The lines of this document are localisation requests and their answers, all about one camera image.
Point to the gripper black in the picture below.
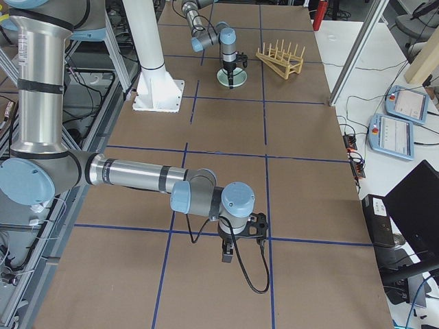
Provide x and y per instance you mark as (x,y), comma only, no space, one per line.
(226,236)
(228,64)

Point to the pale green ceramic plate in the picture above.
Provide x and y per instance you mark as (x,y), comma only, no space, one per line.
(239,78)

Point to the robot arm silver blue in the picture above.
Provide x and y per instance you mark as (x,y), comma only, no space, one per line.
(41,166)
(204,37)

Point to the wooden dish rack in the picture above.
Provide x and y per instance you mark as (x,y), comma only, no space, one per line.
(284,61)

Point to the red fire extinguisher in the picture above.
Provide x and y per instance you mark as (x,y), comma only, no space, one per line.
(320,14)

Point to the black power strip left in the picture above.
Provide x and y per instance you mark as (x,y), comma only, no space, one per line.
(350,142)

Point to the black power strip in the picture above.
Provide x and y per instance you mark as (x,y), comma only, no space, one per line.
(357,167)
(350,142)

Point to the black power strip right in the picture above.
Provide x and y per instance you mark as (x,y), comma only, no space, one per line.
(357,167)

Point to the black computer box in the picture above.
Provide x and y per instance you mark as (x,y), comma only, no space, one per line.
(377,221)

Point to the teach pendant near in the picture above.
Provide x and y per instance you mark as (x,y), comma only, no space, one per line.
(392,136)

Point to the teach pendant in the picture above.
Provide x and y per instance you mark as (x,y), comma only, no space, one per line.
(392,136)
(407,104)

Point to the teach pendant far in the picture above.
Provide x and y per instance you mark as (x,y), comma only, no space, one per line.
(407,104)

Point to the office chair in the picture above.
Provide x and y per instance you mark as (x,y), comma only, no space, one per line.
(418,26)

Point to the black monitor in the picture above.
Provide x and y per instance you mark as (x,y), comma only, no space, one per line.
(413,206)

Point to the wooden beam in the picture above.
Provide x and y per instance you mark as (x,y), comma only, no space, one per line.
(425,63)

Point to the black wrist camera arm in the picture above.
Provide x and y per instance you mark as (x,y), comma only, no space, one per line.
(242,58)
(256,226)

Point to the white pedestal column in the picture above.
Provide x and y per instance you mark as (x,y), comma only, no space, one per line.
(157,91)

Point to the grey aluminium profile post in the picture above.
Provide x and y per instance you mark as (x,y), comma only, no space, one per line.
(372,18)

